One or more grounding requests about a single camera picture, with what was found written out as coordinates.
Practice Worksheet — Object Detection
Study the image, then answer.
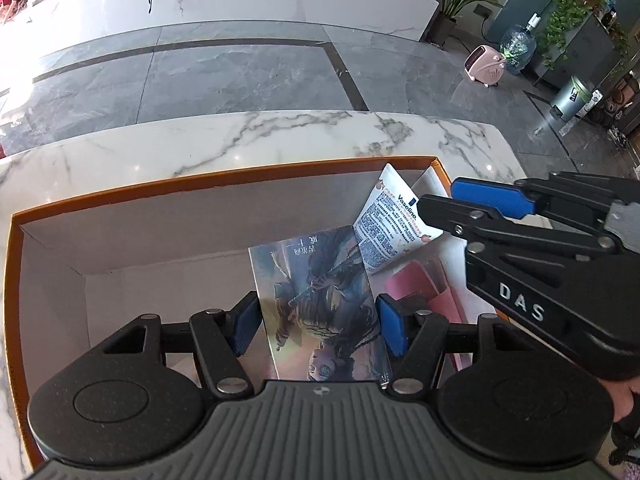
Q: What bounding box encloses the blue water jug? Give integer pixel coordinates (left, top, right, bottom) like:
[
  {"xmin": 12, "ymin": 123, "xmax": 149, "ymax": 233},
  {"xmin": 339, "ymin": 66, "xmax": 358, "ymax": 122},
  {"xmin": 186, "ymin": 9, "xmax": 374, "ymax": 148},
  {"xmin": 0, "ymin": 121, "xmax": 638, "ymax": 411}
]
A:
[{"xmin": 500, "ymin": 11, "xmax": 539, "ymax": 76}]

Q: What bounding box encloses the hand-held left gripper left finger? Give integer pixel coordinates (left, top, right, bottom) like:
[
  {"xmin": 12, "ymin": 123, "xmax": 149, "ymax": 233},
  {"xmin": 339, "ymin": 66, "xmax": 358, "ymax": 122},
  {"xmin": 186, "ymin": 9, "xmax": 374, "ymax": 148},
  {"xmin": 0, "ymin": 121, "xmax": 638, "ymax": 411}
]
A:
[{"xmin": 102, "ymin": 291, "xmax": 263, "ymax": 396}]

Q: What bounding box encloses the green vine plant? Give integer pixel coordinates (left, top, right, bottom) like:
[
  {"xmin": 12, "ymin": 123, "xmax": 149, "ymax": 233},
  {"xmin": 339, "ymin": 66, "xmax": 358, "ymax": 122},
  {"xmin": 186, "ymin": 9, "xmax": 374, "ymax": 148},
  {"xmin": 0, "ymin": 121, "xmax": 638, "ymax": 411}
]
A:
[{"xmin": 542, "ymin": 0, "xmax": 632, "ymax": 69}]

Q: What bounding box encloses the white lotion sachet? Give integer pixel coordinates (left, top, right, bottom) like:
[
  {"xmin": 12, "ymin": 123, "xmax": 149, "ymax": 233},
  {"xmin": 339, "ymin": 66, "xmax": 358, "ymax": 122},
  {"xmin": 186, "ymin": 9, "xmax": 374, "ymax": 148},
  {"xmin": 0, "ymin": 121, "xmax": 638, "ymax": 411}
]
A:
[{"xmin": 352, "ymin": 162, "xmax": 445, "ymax": 276}]

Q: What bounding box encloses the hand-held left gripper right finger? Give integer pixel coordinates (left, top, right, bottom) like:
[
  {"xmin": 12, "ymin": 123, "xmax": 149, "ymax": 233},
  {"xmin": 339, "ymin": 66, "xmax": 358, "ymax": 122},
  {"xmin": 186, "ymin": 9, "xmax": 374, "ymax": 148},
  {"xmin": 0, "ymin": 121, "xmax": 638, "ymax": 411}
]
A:
[{"xmin": 375, "ymin": 294, "xmax": 538, "ymax": 396}]

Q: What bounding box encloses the silver trash can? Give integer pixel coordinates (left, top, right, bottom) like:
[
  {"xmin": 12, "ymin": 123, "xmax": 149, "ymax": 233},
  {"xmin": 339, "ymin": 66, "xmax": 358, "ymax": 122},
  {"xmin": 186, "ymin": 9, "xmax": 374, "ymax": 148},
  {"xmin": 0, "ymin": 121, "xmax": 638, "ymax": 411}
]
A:
[{"xmin": 550, "ymin": 76, "xmax": 594, "ymax": 122}]

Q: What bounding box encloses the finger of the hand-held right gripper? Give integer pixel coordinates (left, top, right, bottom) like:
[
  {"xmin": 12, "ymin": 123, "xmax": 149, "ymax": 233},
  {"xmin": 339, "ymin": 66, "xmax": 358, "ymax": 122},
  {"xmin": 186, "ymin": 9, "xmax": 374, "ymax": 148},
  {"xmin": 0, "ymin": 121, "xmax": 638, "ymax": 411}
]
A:
[
  {"xmin": 417, "ymin": 194, "xmax": 636, "ymax": 346},
  {"xmin": 450, "ymin": 172, "xmax": 640, "ymax": 233}
]

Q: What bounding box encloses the pink fan heater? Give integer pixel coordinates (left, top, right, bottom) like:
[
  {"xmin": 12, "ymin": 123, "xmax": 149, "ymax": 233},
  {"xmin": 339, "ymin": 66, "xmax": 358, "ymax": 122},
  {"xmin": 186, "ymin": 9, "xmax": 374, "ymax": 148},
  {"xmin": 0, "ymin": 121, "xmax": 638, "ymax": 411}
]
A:
[{"xmin": 464, "ymin": 46, "xmax": 507, "ymax": 87}]

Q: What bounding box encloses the pink case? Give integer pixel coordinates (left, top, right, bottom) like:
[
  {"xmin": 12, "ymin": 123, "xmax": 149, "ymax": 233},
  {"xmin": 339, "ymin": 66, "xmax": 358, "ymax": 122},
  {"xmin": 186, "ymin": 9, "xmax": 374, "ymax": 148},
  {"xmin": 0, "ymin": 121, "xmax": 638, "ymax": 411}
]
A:
[{"xmin": 387, "ymin": 259, "xmax": 473, "ymax": 323}]

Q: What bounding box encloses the orange cardboard box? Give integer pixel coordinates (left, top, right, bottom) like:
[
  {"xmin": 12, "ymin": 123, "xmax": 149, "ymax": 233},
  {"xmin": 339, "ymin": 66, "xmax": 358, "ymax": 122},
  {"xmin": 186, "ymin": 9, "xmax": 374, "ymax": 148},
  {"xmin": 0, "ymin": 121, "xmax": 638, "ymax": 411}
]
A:
[{"xmin": 4, "ymin": 156, "xmax": 511, "ymax": 471}]

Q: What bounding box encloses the grey cabinet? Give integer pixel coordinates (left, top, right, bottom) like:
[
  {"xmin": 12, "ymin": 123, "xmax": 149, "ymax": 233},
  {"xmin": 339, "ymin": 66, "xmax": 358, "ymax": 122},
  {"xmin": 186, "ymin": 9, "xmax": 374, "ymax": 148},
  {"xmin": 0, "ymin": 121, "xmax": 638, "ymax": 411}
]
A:
[{"xmin": 532, "ymin": 10, "xmax": 632, "ymax": 92}]

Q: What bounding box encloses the dark illustrated card box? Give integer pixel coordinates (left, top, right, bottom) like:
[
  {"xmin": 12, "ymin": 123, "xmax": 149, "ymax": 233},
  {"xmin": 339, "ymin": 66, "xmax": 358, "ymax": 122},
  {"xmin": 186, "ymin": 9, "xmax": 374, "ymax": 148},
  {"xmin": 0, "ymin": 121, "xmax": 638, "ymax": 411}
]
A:
[{"xmin": 248, "ymin": 225, "xmax": 393, "ymax": 391}]

